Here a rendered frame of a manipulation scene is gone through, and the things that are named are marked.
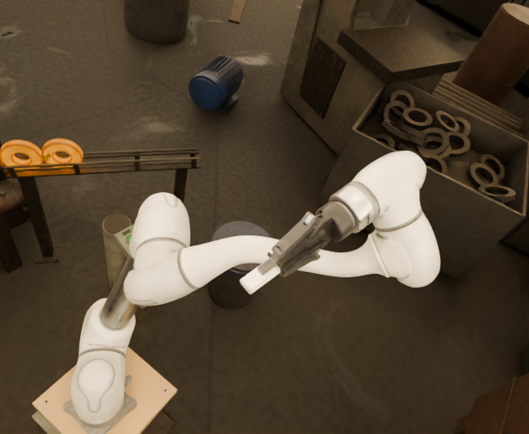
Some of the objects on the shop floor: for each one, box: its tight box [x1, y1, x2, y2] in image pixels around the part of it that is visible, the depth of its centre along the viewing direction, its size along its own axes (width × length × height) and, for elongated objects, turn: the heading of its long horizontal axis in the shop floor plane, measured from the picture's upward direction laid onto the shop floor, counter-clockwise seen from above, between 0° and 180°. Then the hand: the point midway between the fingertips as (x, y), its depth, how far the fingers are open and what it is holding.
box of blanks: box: [317, 84, 529, 279], centre depth 273 cm, size 103×83×77 cm
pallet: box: [432, 78, 524, 139], centre depth 381 cm, size 120×81×32 cm
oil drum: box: [451, 3, 529, 107], centre depth 431 cm, size 59×59×89 cm
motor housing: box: [0, 178, 26, 274], centre depth 194 cm, size 13×22×54 cm, turn 126°
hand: (260, 275), depth 74 cm, fingers closed
